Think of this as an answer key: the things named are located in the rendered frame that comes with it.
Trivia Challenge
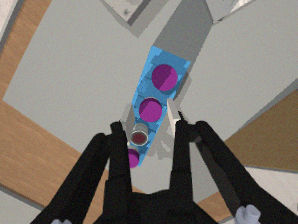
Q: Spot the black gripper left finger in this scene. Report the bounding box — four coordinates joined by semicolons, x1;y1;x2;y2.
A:
30;103;135;224

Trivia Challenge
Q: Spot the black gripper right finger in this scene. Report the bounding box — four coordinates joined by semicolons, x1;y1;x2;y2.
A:
165;98;298;224

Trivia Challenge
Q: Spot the grey button panel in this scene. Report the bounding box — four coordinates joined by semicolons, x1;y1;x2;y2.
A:
104;0;151;26

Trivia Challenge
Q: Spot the grey flat mat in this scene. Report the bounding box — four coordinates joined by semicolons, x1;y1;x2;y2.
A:
3;0;298;194

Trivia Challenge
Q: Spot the purple cylindrical cap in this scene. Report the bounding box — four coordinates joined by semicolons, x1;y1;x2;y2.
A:
139;98;162;122
128;149;139;168
152;64;178;91

